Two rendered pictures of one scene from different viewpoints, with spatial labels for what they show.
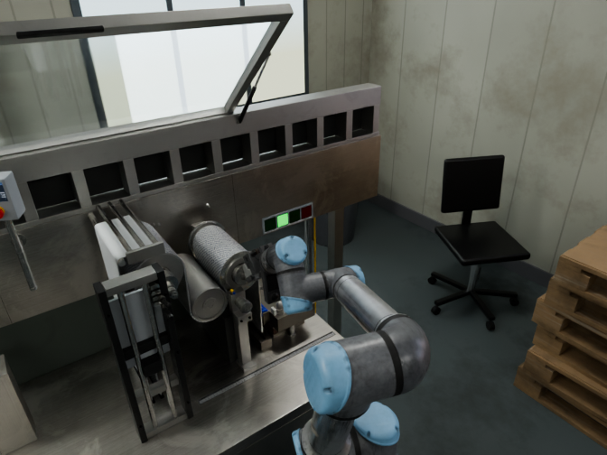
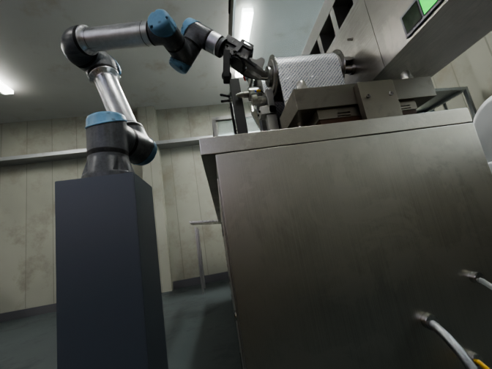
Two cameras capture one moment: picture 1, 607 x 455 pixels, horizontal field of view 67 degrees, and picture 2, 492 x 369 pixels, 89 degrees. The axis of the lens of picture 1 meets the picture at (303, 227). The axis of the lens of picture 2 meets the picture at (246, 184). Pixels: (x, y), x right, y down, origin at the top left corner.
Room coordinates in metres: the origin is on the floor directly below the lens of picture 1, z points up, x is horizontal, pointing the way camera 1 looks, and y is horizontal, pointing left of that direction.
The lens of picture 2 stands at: (1.46, -0.64, 0.68)
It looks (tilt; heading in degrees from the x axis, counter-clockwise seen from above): 11 degrees up; 117
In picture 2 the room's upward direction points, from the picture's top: 9 degrees counter-clockwise
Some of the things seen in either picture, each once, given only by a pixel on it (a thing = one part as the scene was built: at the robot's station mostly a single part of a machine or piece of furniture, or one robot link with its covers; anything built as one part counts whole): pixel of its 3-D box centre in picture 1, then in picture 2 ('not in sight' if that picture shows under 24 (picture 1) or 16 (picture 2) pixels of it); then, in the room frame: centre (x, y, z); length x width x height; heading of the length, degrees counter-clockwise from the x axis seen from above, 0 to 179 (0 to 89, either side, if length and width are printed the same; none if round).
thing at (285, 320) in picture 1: (267, 290); (351, 107); (1.46, 0.14, 1.00); 0.40 x 0.16 x 0.06; 34
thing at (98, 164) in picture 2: not in sight; (109, 168); (0.76, -0.17, 0.95); 0.15 x 0.15 x 0.10
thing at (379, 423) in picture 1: (372, 433); (109, 135); (0.76, -0.16, 1.07); 0.13 x 0.12 x 0.14; 106
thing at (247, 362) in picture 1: (243, 330); (269, 129); (1.17, 0.21, 1.05); 0.06 x 0.05 x 0.31; 34
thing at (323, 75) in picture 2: (242, 275); (314, 88); (1.35, 0.22, 1.14); 0.23 x 0.01 x 0.18; 34
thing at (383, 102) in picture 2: not in sight; (378, 101); (1.52, 0.08, 0.97); 0.10 x 0.03 x 0.11; 34
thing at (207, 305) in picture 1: (193, 285); not in sight; (1.26, 0.37, 1.18); 0.26 x 0.12 x 0.12; 34
